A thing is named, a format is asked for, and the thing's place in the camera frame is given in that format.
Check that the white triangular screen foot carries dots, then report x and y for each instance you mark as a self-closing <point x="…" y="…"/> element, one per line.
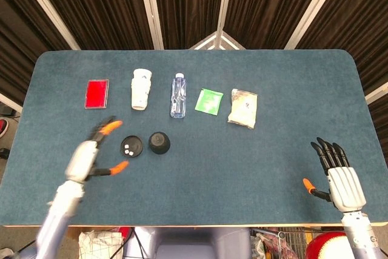
<point x="209" y="43"/>

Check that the upside-down black bowl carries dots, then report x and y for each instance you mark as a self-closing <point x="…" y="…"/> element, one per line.
<point x="135" y="143"/>

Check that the blue felt table cover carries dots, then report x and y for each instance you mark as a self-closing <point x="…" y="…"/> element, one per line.
<point x="212" y="180"/>

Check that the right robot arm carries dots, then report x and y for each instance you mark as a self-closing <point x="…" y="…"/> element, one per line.
<point x="360" y="234"/>

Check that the green sachet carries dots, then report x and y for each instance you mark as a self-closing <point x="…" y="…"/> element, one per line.
<point x="209" y="101"/>

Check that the red and white ball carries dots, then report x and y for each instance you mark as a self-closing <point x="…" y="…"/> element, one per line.
<point x="325" y="245"/>

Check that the lavender robot torso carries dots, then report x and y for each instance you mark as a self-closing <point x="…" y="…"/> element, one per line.
<point x="194" y="242"/>

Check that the white snack packet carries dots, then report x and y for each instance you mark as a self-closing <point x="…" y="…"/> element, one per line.
<point x="242" y="110"/>

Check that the stack of white paper cups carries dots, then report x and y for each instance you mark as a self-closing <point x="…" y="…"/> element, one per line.
<point x="141" y="89"/>

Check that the white screen frame post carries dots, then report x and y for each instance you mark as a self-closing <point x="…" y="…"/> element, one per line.
<point x="312" y="7"/>
<point x="225" y="1"/>
<point x="150" y="7"/>
<point x="48" y="7"/>

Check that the black faceted dome object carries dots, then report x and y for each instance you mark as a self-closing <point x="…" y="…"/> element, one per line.
<point x="159" y="143"/>

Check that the red card in clear case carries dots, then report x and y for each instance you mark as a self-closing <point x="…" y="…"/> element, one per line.
<point x="96" y="94"/>

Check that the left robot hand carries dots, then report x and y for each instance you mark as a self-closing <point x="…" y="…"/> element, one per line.
<point x="82" y="160"/>

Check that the white checked cloth bag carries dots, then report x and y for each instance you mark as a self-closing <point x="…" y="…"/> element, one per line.
<point x="100" y="245"/>

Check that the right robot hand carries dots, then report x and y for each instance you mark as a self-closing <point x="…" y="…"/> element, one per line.
<point x="345" y="186"/>

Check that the clear plastic water bottle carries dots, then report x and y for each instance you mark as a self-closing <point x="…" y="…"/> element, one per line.
<point x="178" y="98"/>

